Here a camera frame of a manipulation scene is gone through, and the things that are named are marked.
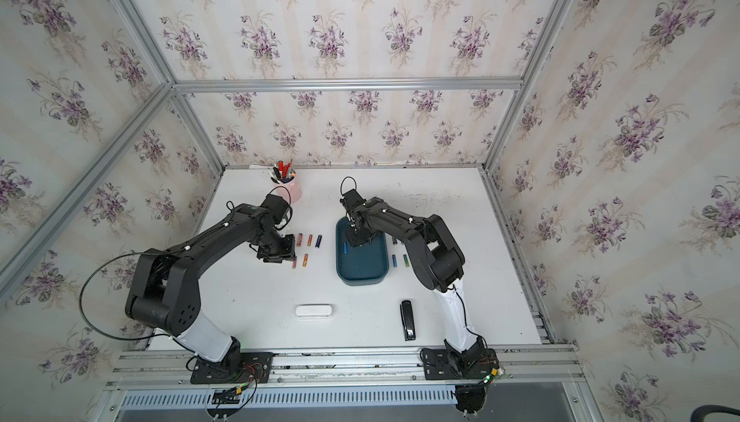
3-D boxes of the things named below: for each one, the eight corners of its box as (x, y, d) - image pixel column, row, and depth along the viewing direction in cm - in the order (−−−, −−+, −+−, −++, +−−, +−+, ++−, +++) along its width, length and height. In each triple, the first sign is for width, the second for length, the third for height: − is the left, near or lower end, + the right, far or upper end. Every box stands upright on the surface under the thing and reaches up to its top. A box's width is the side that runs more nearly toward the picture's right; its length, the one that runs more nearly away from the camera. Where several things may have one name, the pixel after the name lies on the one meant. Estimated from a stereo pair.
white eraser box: (296, 318, 83) (294, 315, 80) (297, 309, 84) (296, 305, 82) (331, 318, 83) (330, 315, 80) (332, 309, 84) (331, 305, 82)
